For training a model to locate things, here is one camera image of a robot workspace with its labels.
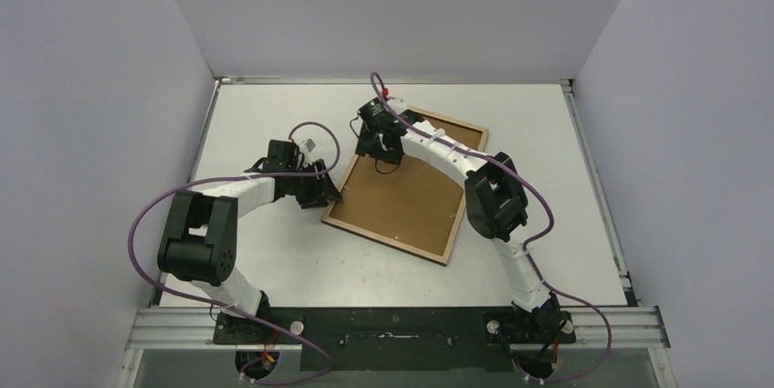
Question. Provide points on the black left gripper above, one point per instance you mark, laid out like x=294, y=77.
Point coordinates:
x=322, y=191

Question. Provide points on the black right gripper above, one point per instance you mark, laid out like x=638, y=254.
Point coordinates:
x=380, y=144

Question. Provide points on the brown frame backing board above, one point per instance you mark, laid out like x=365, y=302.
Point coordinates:
x=411, y=207

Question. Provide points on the wooden picture frame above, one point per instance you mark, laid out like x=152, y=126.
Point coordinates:
x=417, y=205

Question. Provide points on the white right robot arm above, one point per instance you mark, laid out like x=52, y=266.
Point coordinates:
x=495, y=200

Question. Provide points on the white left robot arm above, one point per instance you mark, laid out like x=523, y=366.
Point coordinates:
x=199, y=241

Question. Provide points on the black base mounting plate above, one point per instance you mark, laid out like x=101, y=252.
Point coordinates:
x=422, y=339

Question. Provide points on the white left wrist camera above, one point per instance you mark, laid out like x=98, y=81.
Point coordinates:
x=310, y=145

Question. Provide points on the aluminium rail front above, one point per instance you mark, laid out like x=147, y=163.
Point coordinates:
x=181, y=328

